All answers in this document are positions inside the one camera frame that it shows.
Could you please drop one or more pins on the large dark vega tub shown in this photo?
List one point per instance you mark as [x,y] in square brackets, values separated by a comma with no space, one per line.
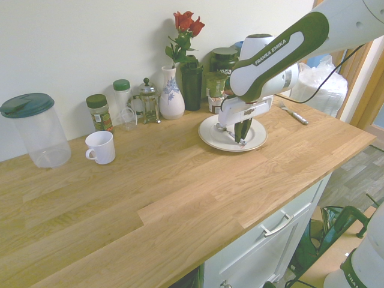
[222,61]

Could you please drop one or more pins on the dark green shaker bottle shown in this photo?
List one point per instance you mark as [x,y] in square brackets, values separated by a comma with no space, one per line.
[192,87]

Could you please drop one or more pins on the silver metal fork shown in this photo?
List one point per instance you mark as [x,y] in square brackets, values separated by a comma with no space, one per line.
[295,115]

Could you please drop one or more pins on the green metal clamp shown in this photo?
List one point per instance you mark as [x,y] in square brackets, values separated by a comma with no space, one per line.
[345,219]

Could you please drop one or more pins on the white kitchen cabinet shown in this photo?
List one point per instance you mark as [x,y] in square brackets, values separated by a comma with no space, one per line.
[255,255]

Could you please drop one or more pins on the glass jar with green lid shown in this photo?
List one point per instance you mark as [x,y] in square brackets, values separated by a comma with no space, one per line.
[100,115]

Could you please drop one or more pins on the silver metal spoon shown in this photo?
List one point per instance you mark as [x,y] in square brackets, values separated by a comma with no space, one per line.
[220,128]

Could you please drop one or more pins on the red roses with green leaves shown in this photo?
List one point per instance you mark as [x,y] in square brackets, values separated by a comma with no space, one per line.
[187,24]

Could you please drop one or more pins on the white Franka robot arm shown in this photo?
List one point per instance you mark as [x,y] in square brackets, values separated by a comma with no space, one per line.
[270,69]

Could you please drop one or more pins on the clear pitcher with green lid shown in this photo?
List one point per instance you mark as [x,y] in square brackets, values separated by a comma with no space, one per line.
[39,135]

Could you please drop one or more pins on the white plate with gold rim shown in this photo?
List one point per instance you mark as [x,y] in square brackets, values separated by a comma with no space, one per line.
[210,135]

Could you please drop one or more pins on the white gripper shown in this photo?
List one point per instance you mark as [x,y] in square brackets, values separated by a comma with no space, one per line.
[237,110]

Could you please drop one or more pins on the white vase with blue flowers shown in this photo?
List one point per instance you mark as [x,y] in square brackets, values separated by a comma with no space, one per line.
[171,102]

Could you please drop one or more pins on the clear bottle with green cap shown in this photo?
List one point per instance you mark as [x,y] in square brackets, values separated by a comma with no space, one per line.
[122,94]

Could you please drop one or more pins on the clear plastic wrap bundle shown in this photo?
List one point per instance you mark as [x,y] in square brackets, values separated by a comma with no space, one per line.
[325,93]

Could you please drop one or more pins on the glass french press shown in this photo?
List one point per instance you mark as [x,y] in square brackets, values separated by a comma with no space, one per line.
[149,103]

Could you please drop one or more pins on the wooden door frame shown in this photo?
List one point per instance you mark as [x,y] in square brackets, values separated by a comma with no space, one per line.
[358,81]

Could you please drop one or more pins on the blue lidded container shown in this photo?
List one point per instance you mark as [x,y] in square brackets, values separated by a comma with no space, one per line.
[238,46]

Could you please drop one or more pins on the white ceramic mug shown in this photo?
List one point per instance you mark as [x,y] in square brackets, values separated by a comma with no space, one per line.
[103,148]

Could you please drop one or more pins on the green labelled food tub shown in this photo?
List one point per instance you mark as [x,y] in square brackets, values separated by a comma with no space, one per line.
[216,93]

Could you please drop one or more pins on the small clear measuring cup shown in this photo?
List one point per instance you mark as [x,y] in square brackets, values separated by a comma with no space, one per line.
[129,120]

